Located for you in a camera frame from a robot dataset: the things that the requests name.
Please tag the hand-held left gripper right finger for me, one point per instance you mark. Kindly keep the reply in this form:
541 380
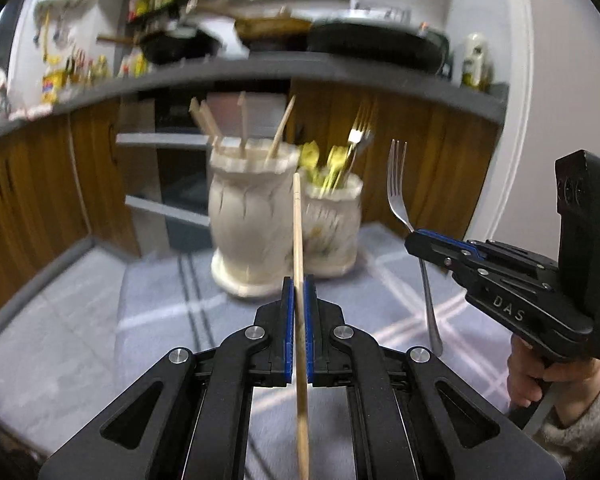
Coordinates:
310 332

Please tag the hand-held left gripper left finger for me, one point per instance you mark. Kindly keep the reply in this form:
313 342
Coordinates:
289 332

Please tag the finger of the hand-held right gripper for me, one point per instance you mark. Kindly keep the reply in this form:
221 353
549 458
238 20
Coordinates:
430 255
505 260

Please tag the silver metal fork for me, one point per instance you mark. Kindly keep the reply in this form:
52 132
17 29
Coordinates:
396 185

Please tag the wooden chopstick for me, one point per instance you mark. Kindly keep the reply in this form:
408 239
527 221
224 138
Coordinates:
281 127
298 220
202 117
242 120
211 120

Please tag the white ceramic utensil holder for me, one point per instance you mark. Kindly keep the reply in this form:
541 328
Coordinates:
245 220

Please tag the gold metal fork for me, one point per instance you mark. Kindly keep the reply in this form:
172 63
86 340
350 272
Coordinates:
357 132

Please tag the person's right forearm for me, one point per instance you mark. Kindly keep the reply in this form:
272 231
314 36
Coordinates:
580 432

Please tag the person's right hand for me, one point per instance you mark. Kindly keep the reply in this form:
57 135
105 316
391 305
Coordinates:
525 380

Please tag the blue plaid tablecloth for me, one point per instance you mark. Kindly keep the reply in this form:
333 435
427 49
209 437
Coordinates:
380 310

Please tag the wooden kitchen cabinets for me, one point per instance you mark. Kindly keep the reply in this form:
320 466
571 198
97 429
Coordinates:
450 160

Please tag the built-in oven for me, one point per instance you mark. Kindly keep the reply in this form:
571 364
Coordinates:
180 175

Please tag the large black pan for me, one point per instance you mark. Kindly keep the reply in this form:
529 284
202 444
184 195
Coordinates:
380 45

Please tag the grey kitchen countertop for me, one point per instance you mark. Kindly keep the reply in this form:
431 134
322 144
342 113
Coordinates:
260 72

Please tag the brown frying pan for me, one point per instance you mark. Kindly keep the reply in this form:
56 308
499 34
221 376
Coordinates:
272 29

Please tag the black wok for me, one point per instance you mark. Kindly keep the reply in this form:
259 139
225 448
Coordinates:
180 46

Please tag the row of seasoning bottles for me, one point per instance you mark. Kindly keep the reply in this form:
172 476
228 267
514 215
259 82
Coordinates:
87 67

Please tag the yellow food box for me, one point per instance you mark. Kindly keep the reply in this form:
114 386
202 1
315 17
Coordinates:
54 86

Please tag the white door frame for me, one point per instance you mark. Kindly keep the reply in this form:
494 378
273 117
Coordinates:
522 110

